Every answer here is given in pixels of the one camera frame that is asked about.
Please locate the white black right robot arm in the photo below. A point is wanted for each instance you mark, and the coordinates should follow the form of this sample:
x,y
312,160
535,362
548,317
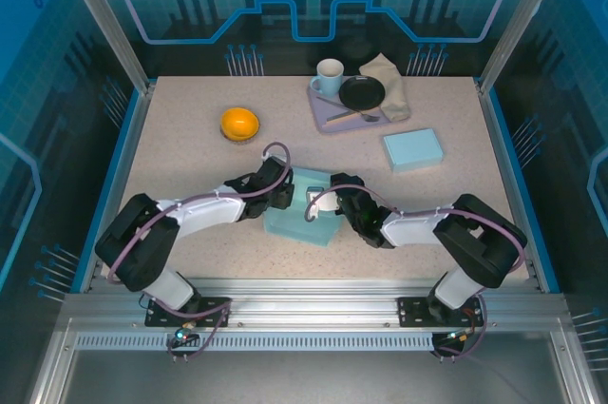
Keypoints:
x,y
480,242

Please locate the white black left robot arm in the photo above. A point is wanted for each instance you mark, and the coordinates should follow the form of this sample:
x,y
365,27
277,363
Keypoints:
x,y
138,242

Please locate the orange patterned bowl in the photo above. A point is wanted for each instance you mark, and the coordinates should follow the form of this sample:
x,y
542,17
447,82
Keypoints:
x,y
237,122

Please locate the lavender tray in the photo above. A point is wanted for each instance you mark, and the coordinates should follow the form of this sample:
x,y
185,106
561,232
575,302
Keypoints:
x,y
328,116

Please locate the metal fork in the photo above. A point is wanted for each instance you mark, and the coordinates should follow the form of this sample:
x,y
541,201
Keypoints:
x,y
370,116

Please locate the light blue mug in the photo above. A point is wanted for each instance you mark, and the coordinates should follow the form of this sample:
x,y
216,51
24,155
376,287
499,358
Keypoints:
x,y
330,81

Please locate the black plate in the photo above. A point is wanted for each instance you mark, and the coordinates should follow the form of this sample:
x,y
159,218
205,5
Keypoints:
x,y
361,92

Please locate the beige cloth napkin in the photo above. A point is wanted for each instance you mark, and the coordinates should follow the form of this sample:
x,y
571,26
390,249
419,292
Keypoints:
x,y
389,81

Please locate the small adapter with green light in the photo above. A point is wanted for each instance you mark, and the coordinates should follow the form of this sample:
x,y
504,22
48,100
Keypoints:
x,y
183,333
458,336

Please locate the aluminium front rail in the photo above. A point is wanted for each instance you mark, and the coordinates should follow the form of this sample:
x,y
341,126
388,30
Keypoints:
x,y
313,299

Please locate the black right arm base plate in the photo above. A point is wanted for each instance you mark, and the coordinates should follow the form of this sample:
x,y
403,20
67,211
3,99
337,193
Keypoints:
x,y
411,311

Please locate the aluminium side rail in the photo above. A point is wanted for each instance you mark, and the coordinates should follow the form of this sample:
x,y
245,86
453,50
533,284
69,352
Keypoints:
x,y
495,119
126,161

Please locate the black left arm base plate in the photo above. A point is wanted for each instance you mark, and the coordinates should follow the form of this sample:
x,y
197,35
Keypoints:
x,y
157,316

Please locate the aluminium frame post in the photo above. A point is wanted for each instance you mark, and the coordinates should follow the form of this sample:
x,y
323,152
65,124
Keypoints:
x,y
521,19
111,28

